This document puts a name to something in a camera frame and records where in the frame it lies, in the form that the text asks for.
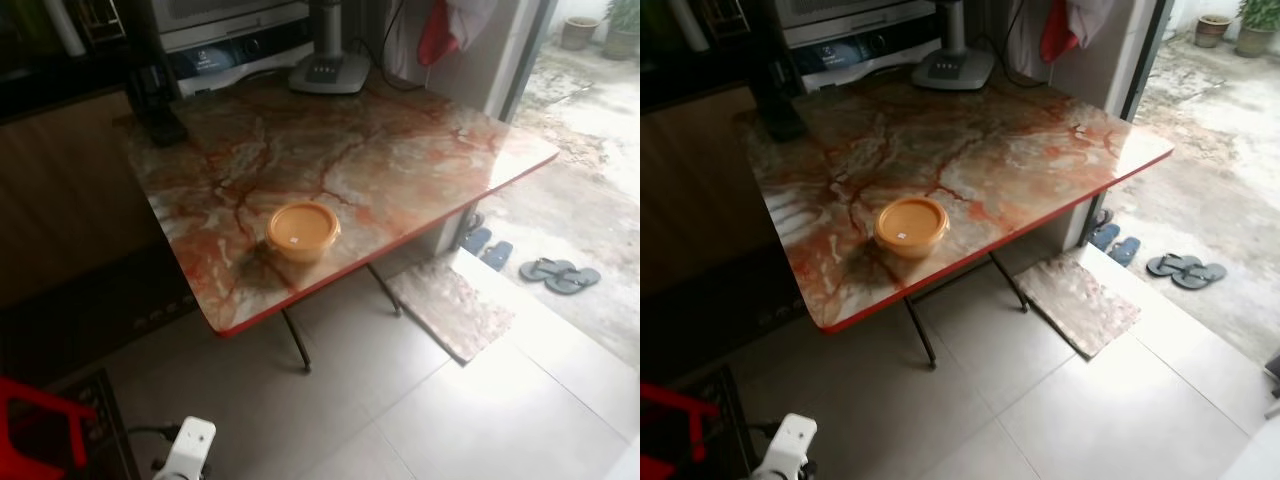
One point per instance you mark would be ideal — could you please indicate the grey flip-flop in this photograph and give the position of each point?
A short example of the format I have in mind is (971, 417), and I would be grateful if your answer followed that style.
(1172, 265)
(545, 270)
(1200, 276)
(575, 281)

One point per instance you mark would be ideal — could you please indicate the brown empty plant pot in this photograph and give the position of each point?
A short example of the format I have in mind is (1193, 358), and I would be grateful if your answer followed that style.
(1213, 32)
(580, 33)

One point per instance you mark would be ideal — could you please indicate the red hanging cloth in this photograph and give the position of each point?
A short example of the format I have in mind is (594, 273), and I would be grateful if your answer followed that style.
(438, 40)
(1060, 38)

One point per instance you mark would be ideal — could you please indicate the red plastic stool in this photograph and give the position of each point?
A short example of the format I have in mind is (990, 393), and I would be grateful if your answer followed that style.
(40, 400)
(675, 402)

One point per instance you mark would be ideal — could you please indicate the red-veined marble table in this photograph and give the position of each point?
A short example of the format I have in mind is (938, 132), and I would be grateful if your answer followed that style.
(380, 150)
(1000, 150)

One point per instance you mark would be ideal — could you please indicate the grey fan base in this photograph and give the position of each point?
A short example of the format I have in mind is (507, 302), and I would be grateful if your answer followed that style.
(330, 72)
(953, 68)

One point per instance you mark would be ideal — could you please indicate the brown wooden cabinet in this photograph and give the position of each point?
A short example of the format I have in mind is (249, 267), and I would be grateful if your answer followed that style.
(690, 190)
(60, 190)

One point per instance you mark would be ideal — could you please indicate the blue slipper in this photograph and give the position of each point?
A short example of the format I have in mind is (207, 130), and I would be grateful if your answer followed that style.
(1125, 251)
(476, 241)
(496, 254)
(1104, 236)

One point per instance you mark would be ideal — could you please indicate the beige doormat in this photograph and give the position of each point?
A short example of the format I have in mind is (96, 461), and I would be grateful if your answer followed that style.
(1075, 305)
(450, 310)

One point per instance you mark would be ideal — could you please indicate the silver appliance with display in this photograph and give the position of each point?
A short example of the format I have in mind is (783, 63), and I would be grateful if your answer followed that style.
(230, 55)
(850, 50)

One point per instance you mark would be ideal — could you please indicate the potted green plant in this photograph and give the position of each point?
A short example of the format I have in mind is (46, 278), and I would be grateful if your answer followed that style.
(1257, 38)
(622, 40)

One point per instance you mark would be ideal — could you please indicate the white paper roll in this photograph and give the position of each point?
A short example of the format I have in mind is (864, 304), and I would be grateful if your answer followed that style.
(66, 28)

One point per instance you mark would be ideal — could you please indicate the orange lidded plastic container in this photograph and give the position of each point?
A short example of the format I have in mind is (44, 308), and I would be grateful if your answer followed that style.
(911, 226)
(303, 230)

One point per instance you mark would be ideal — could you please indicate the dark patterned floor mat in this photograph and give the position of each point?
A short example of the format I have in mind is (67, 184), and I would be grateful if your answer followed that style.
(100, 330)

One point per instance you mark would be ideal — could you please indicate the black upright stand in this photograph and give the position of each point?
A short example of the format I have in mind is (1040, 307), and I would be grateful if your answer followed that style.
(155, 100)
(778, 100)

